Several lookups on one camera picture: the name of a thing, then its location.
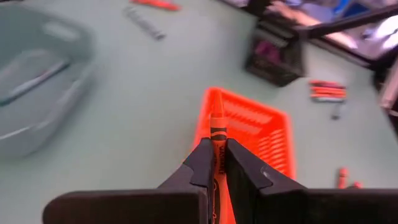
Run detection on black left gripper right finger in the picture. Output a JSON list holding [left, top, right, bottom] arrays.
[[225, 138, 398, 224]]

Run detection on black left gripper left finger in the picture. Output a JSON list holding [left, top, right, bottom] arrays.
[[42, 138, 215, 224]]

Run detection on orange plastic basket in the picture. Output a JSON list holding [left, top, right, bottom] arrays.
[[192, 86, 296, 187]]

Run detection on teal plastic bin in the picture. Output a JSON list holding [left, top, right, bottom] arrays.
[[0, 4, 97, 156]]

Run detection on black plastic basket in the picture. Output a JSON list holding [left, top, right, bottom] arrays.
[[244, 23, 307, 88]]

